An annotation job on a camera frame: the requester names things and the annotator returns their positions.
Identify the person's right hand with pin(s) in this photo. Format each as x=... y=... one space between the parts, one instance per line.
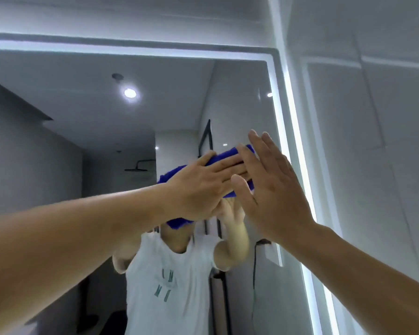
x=277 y=202

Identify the person's left hand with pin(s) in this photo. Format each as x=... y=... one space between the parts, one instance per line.
x=190 y=191

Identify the person's right thumb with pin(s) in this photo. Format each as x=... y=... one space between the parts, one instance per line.
x=242 y=193

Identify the person's left middle finger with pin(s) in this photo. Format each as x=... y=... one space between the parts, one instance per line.
x=232 y=170

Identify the person's left little finger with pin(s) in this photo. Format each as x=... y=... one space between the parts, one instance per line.
x=206 y=158

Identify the person's right middle finger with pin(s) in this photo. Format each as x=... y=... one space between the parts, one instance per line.
x=260 y=148

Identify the blue cleaning cloth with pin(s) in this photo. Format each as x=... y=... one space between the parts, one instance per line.
x=227 y=155

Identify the person's right forearm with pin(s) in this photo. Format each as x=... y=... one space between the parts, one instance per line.
x=363 y=282

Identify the person's left forearm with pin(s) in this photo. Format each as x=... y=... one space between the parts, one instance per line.
x=73 y=237

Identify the wall mirror with lit frame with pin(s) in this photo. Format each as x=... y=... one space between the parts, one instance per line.
x=90 y=108

